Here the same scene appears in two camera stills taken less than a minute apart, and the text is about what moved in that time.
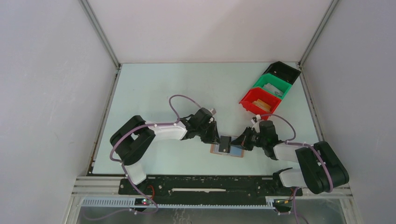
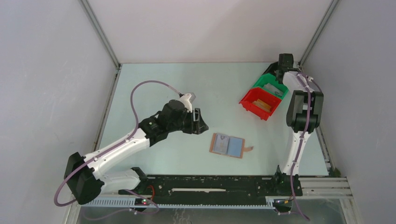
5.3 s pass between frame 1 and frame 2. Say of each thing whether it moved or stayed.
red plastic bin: stayed
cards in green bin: stayed
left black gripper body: moved
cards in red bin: stayed
